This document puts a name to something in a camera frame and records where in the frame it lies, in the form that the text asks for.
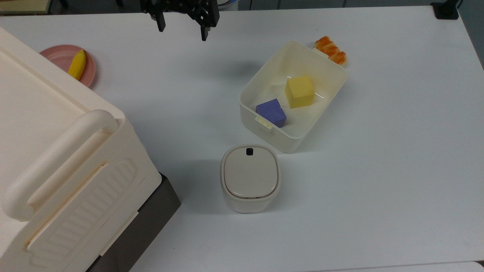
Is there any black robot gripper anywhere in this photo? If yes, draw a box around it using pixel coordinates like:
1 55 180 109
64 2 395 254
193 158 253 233
140 0 220 42

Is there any cream plastic box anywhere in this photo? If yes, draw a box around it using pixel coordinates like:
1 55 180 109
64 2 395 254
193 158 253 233
239 41 347 154

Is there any large cream storage box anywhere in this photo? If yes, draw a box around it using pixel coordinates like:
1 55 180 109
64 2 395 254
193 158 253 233
0 26 162 272

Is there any dark brown base box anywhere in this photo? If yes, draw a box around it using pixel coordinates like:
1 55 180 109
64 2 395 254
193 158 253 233
86 173 182 272

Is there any yellow toy banana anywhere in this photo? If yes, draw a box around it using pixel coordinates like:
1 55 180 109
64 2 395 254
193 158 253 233
68 49 87 81

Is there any purple foam block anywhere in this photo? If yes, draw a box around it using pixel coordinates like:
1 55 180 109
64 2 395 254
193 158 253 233
256 99 287 128

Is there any pink round plate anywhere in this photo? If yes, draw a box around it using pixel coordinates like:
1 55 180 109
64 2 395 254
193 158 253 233
39 45 96 88

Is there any yellow foam cube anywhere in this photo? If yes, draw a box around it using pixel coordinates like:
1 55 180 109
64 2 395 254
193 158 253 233
285 75 315 109

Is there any orange glazed toy bread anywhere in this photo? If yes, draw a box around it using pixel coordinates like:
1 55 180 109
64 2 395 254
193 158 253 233
315 36 347 65

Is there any yellow wooden table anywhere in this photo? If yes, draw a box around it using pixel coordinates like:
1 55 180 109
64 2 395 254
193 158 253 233
0 0 51 15

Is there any small cream lidded bin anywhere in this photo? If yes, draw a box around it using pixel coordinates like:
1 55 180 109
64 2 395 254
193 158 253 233
220 144 281 214

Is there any black table clamp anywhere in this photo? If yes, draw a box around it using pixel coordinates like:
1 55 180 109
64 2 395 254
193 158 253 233
431 0 460 20

